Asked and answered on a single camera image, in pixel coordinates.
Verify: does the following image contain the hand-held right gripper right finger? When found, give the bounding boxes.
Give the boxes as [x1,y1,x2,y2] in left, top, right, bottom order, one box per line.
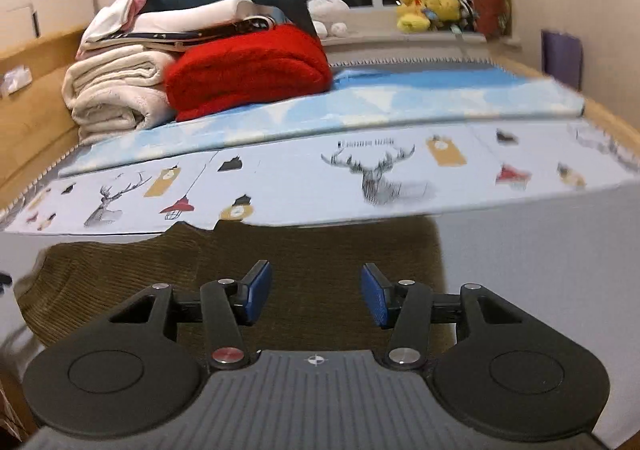
[361,262,532,371]

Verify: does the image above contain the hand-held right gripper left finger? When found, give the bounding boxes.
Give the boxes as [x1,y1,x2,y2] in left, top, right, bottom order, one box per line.
[107,260,274,372]

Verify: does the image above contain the olive green corduroy pants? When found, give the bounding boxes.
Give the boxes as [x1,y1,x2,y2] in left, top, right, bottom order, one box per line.
[15,217,453,367]

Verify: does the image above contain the deer print bedsheet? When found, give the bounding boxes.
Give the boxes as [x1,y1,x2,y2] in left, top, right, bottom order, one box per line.
[0,117,640,411]

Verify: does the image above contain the blue cloud print quilt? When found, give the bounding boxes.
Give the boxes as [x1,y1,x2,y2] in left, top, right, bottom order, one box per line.
[59,68,587,178]

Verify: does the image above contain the red folded blanket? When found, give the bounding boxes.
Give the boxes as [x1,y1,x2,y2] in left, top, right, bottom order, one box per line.
[164,24,334,123]

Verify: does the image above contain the grey mattress cover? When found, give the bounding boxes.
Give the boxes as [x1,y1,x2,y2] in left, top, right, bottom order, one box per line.
[0,54,551,225]

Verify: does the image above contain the cream folded blanket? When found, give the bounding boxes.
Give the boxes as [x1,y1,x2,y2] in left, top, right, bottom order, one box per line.
[62,44,179,147]

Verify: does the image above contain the white windowsill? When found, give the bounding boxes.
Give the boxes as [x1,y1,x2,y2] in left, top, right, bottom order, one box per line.
[319,24,522,54]

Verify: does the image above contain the dark patterned cloth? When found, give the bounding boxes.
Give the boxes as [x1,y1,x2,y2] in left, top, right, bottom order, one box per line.
[100,16,277,53]

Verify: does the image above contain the white folded blanket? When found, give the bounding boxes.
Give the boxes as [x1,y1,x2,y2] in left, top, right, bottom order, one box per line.
[80,0,273,51]

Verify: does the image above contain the white plush toy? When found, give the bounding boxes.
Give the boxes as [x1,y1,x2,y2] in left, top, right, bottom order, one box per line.
[306,0,352,38]

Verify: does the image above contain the yellow duck plush toy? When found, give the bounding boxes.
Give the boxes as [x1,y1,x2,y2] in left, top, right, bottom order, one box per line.
[396,0,432,34]
[424,0,462,25]

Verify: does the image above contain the purple flat object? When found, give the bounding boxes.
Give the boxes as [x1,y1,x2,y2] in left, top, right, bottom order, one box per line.
[541,28,584,91]

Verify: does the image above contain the pink cloth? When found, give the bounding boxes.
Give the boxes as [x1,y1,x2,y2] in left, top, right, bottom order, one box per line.
[124,0,149,29]

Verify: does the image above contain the dark red cushion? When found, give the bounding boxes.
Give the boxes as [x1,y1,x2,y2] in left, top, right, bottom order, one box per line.
[472,0,512,38]

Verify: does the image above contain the white wall socket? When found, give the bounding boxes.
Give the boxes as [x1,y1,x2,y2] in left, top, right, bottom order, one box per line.
[0,67,34,96]

